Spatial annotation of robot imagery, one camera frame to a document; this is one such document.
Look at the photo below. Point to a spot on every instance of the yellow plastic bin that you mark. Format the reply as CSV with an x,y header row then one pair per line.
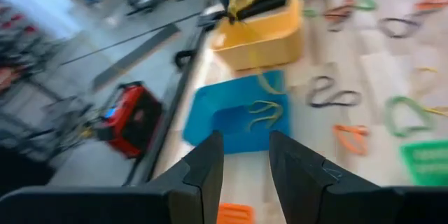
x,y
259,45

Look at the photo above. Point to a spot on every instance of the dark brown rubber band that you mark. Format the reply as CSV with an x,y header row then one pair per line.
x,y
383,28

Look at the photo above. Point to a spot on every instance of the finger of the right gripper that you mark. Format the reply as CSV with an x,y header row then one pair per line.
x,y
262,7

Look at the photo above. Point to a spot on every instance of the red black power station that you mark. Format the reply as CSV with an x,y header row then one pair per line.
x,y
133,119

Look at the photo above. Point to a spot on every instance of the yellow rubber band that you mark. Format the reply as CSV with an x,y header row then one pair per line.
x,y
269,85
427,70
437,111
266,103

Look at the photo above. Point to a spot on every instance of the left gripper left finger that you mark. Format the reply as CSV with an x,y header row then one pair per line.
x,y
199,182

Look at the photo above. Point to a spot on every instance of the reddish brown rubber band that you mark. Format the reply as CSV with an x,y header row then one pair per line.
x,y
337,10

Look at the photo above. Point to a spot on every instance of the green slotted plastic basket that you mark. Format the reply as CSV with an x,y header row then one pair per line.
x,y
427,162

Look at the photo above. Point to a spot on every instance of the blue plastic bin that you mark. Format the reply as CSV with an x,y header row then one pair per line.
x,y
210,98

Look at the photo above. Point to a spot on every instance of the green rubber band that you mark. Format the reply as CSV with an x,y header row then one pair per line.
x,y
309,13
388,119
367,5

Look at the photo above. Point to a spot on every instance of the orange slotted plastic basket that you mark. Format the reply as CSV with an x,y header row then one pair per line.
x,y
234,215

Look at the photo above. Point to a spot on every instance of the black rubber band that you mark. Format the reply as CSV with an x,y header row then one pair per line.
x,y
329,105

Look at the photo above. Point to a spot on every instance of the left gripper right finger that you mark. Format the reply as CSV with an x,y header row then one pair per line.
x,y
301,189

